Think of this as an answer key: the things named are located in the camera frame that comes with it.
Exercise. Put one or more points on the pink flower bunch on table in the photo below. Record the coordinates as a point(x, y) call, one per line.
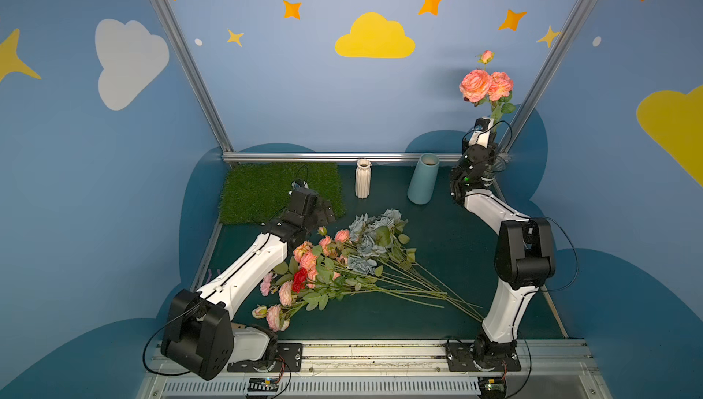
point(418, 286)

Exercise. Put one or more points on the green artificial grass mat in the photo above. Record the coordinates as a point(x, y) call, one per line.
point(256, 193)

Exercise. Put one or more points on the aluminium rail front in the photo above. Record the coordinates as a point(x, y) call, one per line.
point(396, 369)

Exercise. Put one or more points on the teal cylindrical vase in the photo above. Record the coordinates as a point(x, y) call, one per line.
point(422, 184)

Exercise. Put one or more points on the aluminium frame back bar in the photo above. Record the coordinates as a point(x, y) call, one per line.
point(264, 157)

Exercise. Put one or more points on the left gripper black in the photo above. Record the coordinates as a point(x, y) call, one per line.
point(322, 212)

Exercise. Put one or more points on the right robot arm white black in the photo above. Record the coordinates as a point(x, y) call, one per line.
point(523, 259)

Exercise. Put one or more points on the clear glass vase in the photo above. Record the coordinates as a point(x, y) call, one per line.
point(499, 165)

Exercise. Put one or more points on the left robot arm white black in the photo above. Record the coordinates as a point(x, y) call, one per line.
point(199, 334)

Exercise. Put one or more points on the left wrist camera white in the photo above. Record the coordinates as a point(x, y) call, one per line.
point(299, 184)

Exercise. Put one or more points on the blue hydrangea bunch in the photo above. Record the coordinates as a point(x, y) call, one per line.
point(377, 243)

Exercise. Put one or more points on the white ribbed ceramic vase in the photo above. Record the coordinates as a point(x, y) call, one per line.
point(363, 176)

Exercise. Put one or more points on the red carnation flower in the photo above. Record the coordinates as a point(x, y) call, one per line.
point(320, 280)

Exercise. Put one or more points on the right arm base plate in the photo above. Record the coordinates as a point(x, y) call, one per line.
point(480, 356)

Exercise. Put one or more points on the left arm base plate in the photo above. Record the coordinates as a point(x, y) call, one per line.
point(277, 356)

